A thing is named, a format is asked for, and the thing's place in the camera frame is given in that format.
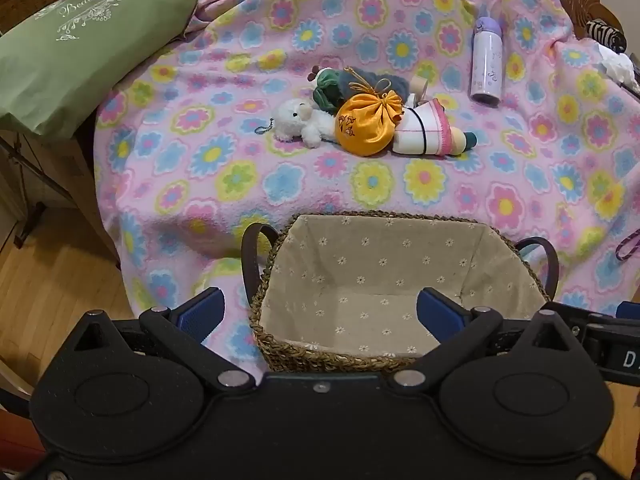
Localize orange satin pouch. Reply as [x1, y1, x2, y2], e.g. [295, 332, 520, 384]
[334, 89, 405, 157]

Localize woven basket with fabric liner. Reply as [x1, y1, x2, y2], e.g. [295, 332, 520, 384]
[241, 212, 560, 373]

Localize zebra striped object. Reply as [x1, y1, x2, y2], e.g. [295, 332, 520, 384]
[586, 20, 627, 53]

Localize green pillow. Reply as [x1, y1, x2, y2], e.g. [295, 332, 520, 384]
[0, 0, 198, 141]

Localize purple and white bottle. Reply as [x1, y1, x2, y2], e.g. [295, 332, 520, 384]
[468, 16, 504, 107]

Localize green plush toy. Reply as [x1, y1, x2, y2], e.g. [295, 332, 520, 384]
[308, 67, 353, 111]

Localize pink floral fleece blanket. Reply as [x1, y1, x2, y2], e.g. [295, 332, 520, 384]
[94, 0, 640, 376]

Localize white plush bear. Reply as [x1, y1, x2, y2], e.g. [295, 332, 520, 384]
[254, 98, 337, 149]

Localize blue furry plush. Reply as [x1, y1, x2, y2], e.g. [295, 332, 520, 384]
[337, 67, 416, 106]

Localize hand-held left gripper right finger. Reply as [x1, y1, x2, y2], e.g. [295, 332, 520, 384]
[389, 287, 571, 391]

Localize wooden cabinet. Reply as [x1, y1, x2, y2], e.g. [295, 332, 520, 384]
[0, 127, 101, 241]

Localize white tissue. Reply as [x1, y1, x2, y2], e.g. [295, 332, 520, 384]
[597, 42, 638, 86]

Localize white cloth with pink trim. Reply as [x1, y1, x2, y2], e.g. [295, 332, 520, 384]
[392, 98, 468, 158]

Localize purple cord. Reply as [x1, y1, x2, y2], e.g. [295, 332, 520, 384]
[615, 227, 640, 262]

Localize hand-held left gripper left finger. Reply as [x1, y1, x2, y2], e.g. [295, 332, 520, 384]
[74, 287, 257, 392]

